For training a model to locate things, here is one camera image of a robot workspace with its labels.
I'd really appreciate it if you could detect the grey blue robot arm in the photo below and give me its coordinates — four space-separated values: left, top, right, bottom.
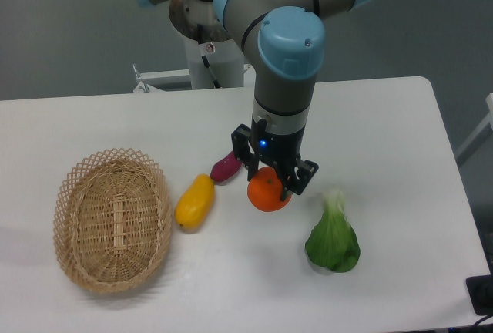
137 0 371 200

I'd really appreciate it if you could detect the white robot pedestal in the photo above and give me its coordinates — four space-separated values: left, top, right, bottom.
132 0 256 93

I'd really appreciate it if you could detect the orange fruit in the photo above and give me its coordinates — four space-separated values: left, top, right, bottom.
247 166 291 212

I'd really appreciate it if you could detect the black device at table edge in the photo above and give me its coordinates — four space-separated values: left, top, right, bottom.
465 275 492 316

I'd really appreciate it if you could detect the woven wicker basket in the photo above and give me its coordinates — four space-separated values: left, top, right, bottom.
53 148 173 294

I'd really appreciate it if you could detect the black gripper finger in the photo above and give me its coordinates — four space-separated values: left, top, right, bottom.
278 157 319 200
231 123 260 181

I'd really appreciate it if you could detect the green bok choy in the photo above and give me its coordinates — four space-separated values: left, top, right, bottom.
304 189 361 273

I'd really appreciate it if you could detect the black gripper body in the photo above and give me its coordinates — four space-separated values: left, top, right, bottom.
249 119 305 173

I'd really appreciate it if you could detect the purple sweet potato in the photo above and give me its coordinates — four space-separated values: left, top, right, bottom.
210 151 243 183

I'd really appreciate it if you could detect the white frame at right edge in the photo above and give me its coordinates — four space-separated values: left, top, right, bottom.
455 93 492 167

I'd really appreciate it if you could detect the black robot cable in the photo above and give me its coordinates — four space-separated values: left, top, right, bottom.
196 23 223 89

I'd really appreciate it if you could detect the yellow mango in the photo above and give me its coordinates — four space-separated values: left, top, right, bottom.
174 173 215 232

